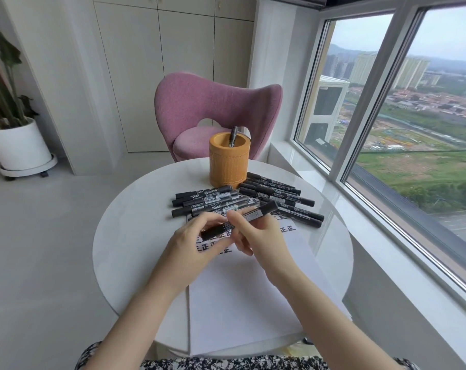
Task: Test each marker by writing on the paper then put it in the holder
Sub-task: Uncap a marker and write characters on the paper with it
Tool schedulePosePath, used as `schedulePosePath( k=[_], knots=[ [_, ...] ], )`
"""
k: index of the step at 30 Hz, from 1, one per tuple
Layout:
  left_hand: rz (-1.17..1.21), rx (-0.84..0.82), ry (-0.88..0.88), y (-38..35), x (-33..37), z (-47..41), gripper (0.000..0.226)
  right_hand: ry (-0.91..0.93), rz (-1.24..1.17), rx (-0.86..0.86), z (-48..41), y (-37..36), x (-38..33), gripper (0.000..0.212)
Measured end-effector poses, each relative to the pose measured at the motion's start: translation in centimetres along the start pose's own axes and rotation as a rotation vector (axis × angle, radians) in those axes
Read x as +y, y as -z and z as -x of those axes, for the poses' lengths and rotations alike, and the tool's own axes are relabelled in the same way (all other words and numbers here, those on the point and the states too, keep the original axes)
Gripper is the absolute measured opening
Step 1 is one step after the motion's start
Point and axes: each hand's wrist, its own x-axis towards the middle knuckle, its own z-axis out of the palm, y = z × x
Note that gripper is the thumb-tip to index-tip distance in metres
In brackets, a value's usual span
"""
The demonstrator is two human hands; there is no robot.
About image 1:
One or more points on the person's right hand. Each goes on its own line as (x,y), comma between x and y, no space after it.
(273,246)

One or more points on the person's left hand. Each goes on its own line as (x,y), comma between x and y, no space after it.
(182,254)

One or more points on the person's right fingers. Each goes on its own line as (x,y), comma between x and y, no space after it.
(243,227)

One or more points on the person's left thumb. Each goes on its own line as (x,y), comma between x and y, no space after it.
(223,246)

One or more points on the black marker pen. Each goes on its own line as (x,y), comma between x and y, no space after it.
(264,210)
(233,135)

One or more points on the person's right forearm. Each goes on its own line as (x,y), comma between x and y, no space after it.
(325,323)

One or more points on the person's left forearm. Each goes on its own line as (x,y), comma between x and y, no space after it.
(140,323)

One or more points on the pile of black markers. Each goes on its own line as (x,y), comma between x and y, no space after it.
(273,191)

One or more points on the white paper sheet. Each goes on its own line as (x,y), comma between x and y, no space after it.
(240,300)

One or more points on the orange bamboo pen holder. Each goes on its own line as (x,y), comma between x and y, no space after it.
(229,167)

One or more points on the black white floral dress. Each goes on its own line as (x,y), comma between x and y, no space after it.
(236,364)

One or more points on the pink upholstered chair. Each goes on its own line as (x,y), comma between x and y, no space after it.
(202,100)

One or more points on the white built-in cabinet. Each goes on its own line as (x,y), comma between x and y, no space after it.
(171,65)

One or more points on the large white-framed window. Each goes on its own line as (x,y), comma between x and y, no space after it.
(390,111)

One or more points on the white wheeled pot stand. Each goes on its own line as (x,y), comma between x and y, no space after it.
(28,168)

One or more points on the white round plant pot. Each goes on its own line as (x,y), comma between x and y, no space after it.
(19,144)

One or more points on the green potted plant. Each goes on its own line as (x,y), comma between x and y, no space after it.
(5,92)

